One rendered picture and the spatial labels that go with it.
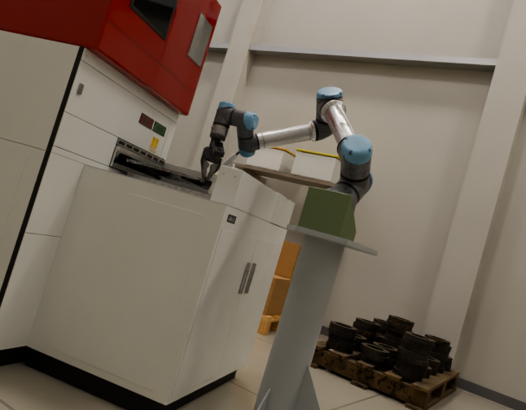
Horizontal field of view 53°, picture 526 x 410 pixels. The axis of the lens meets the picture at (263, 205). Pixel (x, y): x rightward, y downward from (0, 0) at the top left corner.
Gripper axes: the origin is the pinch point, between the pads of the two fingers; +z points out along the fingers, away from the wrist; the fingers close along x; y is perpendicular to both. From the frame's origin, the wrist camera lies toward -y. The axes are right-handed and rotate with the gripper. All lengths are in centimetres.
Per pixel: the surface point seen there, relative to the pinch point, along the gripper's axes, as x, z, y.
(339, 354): -135, 76, 84
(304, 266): -36, 23, -46
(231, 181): -2.8, 0.7, -36.2
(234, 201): -6.0, 7.3, -37.2
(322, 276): -43, 25, -50
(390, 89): -198, -162, 242
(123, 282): 23, 48, -26
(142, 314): 14, 57, -32
